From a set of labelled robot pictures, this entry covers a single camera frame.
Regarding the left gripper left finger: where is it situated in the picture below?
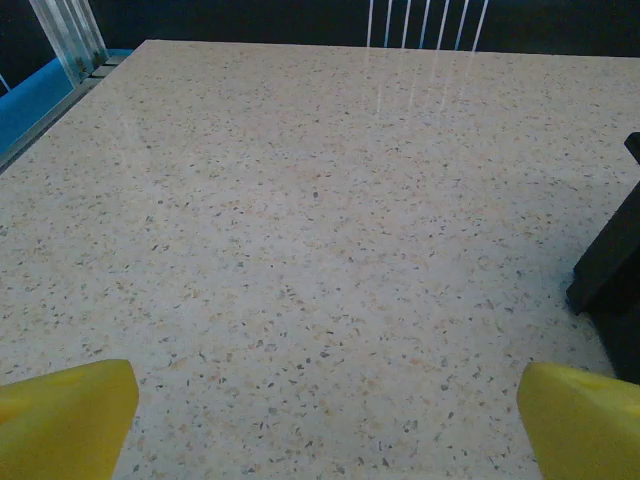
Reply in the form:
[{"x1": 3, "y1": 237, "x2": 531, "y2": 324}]
[{"x1": 0, "y1": 358, "x2": 140, "y2": 480}]

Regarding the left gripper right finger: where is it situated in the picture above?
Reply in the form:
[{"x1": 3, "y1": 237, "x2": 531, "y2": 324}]
[{"x1": 517, "y1": 362, "x2": 640, "y2": 480}]

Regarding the black plastic bin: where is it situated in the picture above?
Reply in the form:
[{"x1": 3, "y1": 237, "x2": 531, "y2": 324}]
[{"x1": 566, "y1": 132, "x2": 640, "y2": 389}]

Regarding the blue-edged aluminium side rail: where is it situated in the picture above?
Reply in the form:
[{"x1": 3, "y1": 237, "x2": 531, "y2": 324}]
[{"x1": 0, "y1": 48, "x2": 132, "y2": 174}]

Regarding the aluminium frame post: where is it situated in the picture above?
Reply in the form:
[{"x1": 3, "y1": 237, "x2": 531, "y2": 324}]
[{"x1": 28, "y1": 0, "x2": 109, "y2": 87}]

